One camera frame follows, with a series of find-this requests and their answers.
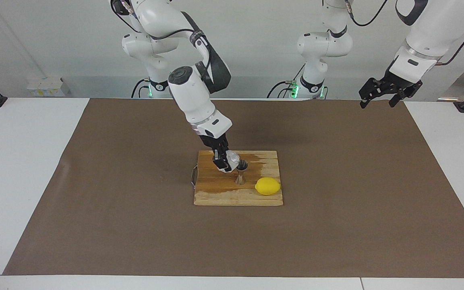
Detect wooden cutting board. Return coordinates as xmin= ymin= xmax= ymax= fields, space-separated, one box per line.
xmin=191 ymin=150 xmax=284 ymax=207

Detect white yellow boxes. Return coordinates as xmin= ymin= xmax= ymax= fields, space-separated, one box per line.
xmin=27 ymin=78 xmax=70 ymax=97

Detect brown table mat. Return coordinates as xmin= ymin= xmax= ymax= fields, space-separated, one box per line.
xmin=2 ymin=98 xmax=464 ymax=278

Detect black base cable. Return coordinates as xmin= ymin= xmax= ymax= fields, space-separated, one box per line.
xmin=267 ymin=60 xmax=306 ymax=98
xmin=130 ymin=79 xmax=152 ymax=98

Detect yellow lemon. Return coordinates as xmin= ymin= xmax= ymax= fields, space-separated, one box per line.
xmin=255 ymin=177 xmax=282 ymax=196

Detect black right base cable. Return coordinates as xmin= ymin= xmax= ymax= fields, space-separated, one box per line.
xmin=130 ymin=79 xmax=152 ymax=98

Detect steel cocktail jigger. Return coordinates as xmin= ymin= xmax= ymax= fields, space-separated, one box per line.
xmin=235 ymin=159 xmax=249 ymax=185

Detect black left base cable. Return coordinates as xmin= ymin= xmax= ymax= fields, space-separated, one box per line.
xmin=267 ymin=60 xmax=306 ymax=98

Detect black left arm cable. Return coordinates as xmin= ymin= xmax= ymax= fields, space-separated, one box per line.
xmin=347 ymin=0 xmax=464 ymax=66

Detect clear glass cup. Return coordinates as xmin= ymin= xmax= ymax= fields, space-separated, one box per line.
xmin=225 ymin=150 xmax=241 ymax=170

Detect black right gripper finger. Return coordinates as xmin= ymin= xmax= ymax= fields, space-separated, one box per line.
xmin=212 ymin=148 xmax=233 ymax=174

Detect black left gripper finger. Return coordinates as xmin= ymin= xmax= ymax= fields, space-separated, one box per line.
xmin=358 ymin=77 xmax=381 ymax=109
xmin=389 ymin=82 xmax=423 ymax=108

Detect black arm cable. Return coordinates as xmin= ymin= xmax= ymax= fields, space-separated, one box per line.
xmin=110 ymin=0 xmax=211 ymax=69
xmin=347 ymin=0 xmax=464 ymax=66

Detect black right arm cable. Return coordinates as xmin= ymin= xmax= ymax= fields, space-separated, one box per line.
xmin=110 ymin=0 xmax=211 ymax=69

